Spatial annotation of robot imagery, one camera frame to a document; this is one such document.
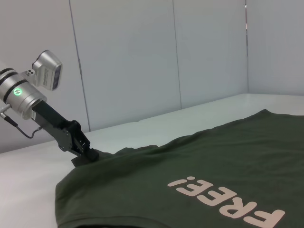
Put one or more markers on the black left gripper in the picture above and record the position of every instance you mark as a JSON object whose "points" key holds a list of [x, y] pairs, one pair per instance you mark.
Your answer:
{"points": [[52, 118]]}

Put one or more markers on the dark green FREE t-shirt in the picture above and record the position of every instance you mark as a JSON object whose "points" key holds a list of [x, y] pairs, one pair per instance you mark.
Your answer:
{"points": [[190, 166]]}

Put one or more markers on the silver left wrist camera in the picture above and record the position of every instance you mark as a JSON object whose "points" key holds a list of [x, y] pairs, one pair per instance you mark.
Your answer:
{"points": [[47, 69]]}

